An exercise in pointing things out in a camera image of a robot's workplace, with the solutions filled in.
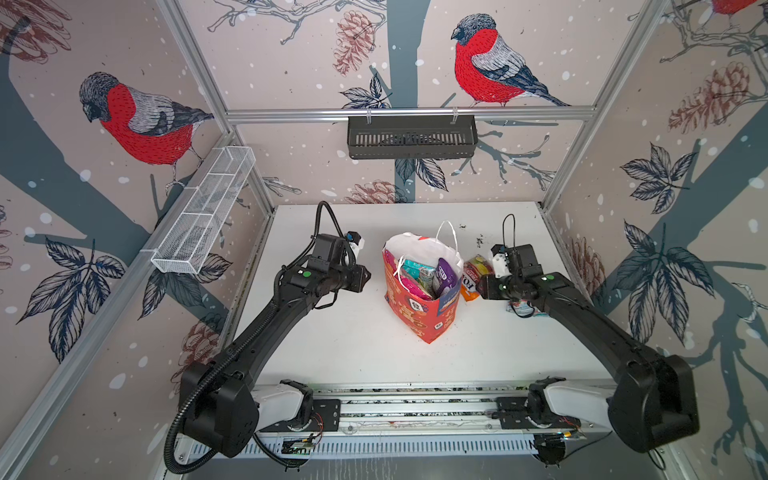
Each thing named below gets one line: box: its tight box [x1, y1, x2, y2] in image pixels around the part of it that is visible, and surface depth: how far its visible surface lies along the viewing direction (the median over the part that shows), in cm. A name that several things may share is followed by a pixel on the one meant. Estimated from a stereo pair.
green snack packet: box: [402, 259, 437, 290], surface depth 89 cm
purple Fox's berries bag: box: [436, 258, 459, 295], surface depth 81 cm
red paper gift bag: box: [382, 221, 465, 344], surface depth 81 cm
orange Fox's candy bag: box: [460, 254, 494, 302], surface depth 98 cm
